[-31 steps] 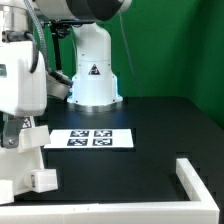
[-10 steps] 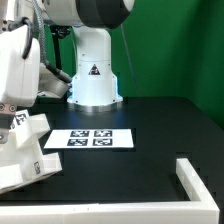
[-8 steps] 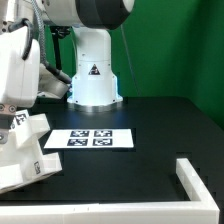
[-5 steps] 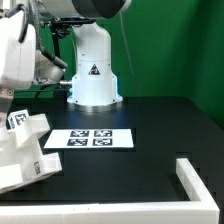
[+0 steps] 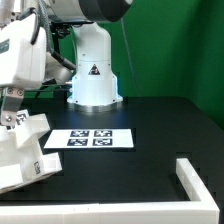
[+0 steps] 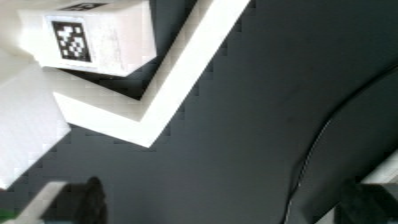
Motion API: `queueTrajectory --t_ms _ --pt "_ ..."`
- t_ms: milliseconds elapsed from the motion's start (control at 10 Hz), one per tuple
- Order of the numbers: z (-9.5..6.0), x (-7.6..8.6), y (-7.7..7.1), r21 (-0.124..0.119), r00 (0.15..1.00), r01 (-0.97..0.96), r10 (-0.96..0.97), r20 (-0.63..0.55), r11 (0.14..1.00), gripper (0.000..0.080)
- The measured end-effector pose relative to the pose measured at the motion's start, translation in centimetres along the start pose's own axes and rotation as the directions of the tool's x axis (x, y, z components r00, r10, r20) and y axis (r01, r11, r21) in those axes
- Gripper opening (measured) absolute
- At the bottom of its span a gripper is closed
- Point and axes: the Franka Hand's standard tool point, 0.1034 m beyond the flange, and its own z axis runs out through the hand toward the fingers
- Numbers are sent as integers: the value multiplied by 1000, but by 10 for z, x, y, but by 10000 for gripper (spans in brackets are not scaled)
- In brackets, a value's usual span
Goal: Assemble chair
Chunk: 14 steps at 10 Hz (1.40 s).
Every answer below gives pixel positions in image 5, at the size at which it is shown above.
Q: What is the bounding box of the white chair back frame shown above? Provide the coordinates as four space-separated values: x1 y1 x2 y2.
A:
0 114 50 167

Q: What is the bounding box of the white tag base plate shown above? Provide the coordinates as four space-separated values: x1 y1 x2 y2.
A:
44 129 134 149

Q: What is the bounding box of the black camera stand pole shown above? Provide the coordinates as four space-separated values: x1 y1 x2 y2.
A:
50 22 74 59

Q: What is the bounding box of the black cable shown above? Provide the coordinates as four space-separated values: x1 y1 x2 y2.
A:
23 78 73 101

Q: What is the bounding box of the white chair seat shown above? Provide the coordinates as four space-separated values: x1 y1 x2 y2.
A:
0 141 48 194

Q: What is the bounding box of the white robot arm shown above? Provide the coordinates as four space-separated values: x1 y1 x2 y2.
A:
0 0 133 126

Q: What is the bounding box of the white U-shaped fence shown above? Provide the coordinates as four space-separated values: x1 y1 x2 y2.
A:
0 158 220 224

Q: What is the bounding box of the white tagged cube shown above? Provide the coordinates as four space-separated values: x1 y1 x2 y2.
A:
7 109 29 130

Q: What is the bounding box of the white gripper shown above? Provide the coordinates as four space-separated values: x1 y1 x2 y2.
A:
0 14 46 126

